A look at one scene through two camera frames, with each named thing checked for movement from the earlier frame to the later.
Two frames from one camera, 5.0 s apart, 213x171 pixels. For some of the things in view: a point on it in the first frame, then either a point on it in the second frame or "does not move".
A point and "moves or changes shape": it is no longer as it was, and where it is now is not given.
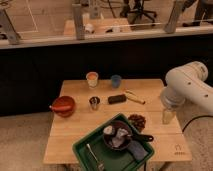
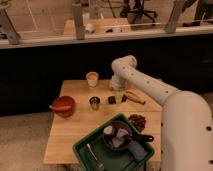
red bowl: (64, 101) does not move
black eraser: (117, 98) moves or changes shape
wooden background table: (100, 26) does not move
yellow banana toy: (134, 97) does not move
